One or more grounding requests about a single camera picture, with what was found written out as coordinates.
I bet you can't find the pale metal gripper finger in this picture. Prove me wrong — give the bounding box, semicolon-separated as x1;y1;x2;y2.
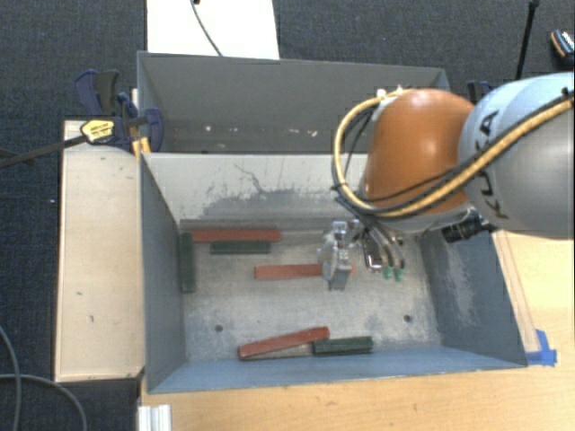
328;251;357;293
316;221;349;283

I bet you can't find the red-brown flat block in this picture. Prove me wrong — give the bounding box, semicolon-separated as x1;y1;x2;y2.
191;227;282;244
236;326;332;362
253;262;358;281

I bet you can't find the dark green flat block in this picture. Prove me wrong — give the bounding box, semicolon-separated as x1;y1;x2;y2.
208;241;272;256
179;232;198;295
312;335;375;357

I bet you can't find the grey metal bin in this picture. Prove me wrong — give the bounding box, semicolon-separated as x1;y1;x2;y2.
136;50;529;395

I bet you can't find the pale wood flat board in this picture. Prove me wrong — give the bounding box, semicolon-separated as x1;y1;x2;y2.
53;120;147;383

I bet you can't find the black cylinder on white bracket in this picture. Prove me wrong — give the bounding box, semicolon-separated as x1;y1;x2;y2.
441;210;496;244

